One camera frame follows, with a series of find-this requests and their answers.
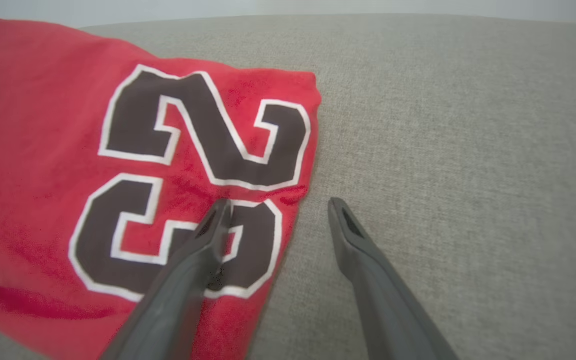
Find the red basketball jersey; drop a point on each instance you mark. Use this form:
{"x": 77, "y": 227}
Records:
{"x": 43, "y": 150}

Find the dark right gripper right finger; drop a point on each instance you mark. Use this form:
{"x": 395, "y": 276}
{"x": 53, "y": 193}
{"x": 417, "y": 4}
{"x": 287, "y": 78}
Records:
{"x": 388, "y": 310}

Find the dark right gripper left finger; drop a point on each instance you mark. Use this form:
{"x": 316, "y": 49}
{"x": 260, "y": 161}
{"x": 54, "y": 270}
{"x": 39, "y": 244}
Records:
{"x": 178, "y": 300}

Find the grey fabric sofa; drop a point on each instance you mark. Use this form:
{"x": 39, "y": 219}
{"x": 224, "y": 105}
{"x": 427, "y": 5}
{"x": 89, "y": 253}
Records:
{"x": 468, "y": 175}

